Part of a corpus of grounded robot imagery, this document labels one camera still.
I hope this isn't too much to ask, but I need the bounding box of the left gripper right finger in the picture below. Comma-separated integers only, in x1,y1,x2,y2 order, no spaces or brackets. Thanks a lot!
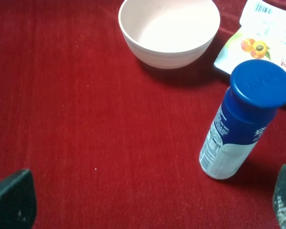
273,164,286,229

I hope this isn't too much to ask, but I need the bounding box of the pink bowl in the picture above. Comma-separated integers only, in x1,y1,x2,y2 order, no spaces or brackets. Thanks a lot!
118,0,220,69

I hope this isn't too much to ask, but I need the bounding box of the red velvet tablecloth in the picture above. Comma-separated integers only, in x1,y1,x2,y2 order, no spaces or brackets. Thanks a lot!
0,0,286,229

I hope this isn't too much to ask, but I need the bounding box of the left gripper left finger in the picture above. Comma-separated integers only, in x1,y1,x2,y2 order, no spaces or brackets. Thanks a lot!
0,169,37,229

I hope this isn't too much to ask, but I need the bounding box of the white apricot snack pouch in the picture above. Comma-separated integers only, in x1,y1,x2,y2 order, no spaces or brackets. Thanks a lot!
214,0,286,74

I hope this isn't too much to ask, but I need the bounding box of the blue white yogurt bottle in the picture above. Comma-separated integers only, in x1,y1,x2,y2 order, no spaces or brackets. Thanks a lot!
199,60,286,179

